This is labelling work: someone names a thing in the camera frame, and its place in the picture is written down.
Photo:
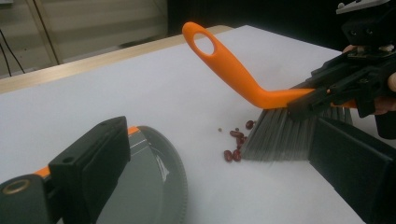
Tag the black curtain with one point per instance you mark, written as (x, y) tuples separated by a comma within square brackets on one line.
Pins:
[(249, 15)]

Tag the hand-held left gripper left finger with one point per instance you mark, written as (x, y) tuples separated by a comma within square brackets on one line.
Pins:
[(90, 161)]

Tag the grey dustpan with orange edge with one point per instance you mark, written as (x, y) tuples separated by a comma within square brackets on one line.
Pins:
[(155, 180)]

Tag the wooden table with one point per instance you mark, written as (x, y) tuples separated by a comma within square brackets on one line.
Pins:
[(62, 70)]

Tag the orange hand brush grey bristles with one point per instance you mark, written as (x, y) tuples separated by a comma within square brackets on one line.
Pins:
[(230, 71)]

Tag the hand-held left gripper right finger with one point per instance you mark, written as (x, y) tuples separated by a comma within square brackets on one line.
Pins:
[(358, 168)]

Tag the pile of red beans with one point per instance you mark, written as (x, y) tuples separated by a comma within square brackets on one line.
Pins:
[(236, 134)]

